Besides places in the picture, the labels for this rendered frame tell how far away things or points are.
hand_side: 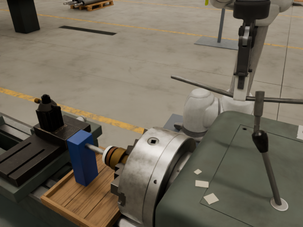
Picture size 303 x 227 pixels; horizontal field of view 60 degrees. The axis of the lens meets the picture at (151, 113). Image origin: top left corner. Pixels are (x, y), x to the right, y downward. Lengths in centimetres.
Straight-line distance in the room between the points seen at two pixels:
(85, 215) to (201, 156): 53
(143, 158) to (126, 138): 205
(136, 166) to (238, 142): 30
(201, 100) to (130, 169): 72
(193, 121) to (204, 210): 88
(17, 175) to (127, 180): 54
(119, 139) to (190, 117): 149
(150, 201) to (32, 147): 71
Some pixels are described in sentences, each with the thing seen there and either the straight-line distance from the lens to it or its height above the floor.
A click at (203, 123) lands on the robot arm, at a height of 92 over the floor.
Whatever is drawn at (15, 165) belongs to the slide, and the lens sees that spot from 123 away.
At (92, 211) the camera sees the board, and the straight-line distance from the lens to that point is 107.
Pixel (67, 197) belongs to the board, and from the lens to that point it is 114.
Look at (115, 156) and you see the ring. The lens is 93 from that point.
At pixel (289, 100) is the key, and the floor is 141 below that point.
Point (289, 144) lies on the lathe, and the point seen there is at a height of 126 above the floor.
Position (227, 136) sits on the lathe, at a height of 126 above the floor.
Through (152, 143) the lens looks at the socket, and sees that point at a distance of 78.
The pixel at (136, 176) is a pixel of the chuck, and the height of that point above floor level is 118.
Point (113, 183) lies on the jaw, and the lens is 83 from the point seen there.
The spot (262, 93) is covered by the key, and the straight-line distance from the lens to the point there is 70.
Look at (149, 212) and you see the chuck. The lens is 77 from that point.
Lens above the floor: 173
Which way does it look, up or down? 33 degrees down
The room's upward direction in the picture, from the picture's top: straight up
